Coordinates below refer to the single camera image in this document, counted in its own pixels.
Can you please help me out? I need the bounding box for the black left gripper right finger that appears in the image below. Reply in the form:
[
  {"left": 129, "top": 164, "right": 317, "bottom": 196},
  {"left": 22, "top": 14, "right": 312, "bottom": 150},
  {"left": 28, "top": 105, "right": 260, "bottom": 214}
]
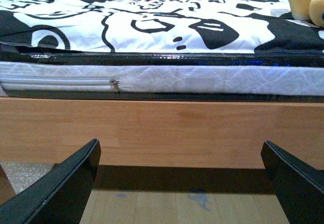
[{"left": 261, "top": 141, "right": 323, "bottom": 223}]

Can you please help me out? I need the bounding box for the black and white patterned blanket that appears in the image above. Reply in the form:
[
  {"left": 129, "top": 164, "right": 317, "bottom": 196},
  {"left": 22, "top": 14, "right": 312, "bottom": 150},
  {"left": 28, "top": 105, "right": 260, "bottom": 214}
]
[{"left": 1, "top": 0, "right": 323, "bottom": 54}]

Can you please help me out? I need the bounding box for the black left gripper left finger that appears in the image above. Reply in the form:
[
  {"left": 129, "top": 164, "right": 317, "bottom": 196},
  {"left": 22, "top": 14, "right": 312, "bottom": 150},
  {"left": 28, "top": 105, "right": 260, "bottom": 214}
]
[{"left": 1, "top": 139, "right": 101, "bottom": 223}]

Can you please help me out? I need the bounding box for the wooden bed frame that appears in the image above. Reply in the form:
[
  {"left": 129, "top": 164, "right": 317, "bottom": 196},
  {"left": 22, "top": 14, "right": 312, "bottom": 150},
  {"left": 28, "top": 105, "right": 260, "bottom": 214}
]
[{"left": 1, "top": 98, "right": 323, "bottom": 169}]

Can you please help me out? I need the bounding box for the white quilted mattress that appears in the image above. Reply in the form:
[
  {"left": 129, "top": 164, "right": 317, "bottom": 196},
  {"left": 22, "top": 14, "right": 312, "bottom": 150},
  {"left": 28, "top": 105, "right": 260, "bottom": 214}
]
[{"left": 1, "top": 51, "right": 323, "bottom": 103}]

